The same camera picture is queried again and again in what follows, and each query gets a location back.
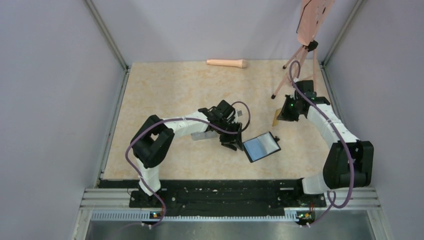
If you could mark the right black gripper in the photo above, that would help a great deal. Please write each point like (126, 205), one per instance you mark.
(284, 115)

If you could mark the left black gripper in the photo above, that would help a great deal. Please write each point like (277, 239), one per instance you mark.
(233, 141)

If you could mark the single gold credit card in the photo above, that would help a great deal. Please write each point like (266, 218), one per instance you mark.
(275, 119)

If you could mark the black card holder wallet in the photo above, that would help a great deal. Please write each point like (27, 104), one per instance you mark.
(261, 146)

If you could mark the clear plastic card box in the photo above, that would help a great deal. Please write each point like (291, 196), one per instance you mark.
(197, 136)

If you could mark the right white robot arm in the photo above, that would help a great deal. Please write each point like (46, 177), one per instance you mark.
(349, 160)

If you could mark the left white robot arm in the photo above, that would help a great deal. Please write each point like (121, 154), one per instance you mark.
(153, 140)

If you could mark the pink microphone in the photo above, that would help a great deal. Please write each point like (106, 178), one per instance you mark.
(239, 63)

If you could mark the pink tripod stand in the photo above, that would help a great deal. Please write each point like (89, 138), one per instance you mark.
(300, 56)

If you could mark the pink board on tripod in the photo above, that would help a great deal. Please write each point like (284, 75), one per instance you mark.
(312, 14)

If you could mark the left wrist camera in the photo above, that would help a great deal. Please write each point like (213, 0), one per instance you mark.
(236, 113)

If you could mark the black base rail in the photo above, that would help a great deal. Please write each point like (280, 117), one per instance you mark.
(220, 198)

